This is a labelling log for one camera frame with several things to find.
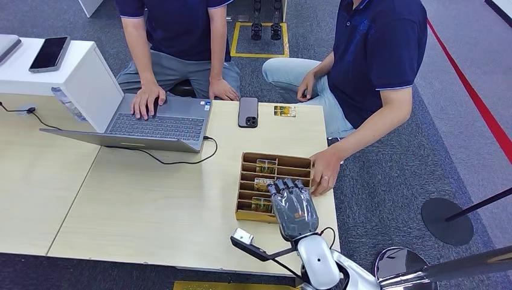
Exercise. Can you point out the person's right hand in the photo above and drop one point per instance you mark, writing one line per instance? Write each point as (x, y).
(146, 100)
(306, 86)

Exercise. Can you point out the person's right forearm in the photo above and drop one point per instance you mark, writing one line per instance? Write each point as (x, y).
(140, 52)
(322, 66)

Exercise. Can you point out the black robot foot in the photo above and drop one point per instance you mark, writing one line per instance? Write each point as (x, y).
(276, 30)
(256, 30)

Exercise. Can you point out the black stanchion pole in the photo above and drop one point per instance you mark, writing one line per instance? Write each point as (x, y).
(480, 205)

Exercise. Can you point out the grey closed laptop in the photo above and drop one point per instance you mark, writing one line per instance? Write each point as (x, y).
(7, 45)

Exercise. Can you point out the black stanchion base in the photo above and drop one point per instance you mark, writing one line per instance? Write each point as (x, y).
(447, 224)

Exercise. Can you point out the person's left hand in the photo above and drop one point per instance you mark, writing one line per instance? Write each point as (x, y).
(222, 90)
(326, 170)

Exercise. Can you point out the white panel with dark edge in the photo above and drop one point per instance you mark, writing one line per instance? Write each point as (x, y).
(503, 7)

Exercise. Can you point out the dark grey smartphone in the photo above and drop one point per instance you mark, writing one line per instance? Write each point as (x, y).
(248, 110)

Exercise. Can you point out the chrome stanchion base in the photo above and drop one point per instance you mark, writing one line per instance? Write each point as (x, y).
(402, 262)

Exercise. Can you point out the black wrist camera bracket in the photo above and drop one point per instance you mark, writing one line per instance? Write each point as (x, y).
(256, 252)

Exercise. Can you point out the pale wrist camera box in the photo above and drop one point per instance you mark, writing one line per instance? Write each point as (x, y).
(243, 236)

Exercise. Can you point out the clear plastic bottle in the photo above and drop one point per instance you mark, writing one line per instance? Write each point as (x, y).
(66, 103)

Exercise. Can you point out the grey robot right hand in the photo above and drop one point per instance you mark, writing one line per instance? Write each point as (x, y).
(296, 212)

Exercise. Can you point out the person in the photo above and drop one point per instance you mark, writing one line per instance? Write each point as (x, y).
(376, 48)
(180, 28)

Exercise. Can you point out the wooden card organizer tray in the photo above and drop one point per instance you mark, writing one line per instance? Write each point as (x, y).
(252, 217)

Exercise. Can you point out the black stool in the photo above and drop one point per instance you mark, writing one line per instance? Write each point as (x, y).
(182, 89)

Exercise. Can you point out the person's left forearm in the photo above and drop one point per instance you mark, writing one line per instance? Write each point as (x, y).
(380, 120)
(217, 44)

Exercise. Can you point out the grey stanchion pole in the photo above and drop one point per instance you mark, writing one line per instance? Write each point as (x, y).
(468, 264)

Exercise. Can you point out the black screen smartphone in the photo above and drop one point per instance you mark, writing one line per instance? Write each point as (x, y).
(49, 54)

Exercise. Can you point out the white box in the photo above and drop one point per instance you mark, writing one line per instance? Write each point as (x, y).
(88, 88)

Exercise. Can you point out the yellow hotel key card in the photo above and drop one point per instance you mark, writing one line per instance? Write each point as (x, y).
(266, 166)
(263, 185)
(284, 111)
(262, 205)

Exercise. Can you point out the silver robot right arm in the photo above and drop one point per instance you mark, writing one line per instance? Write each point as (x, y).
(318, 260)

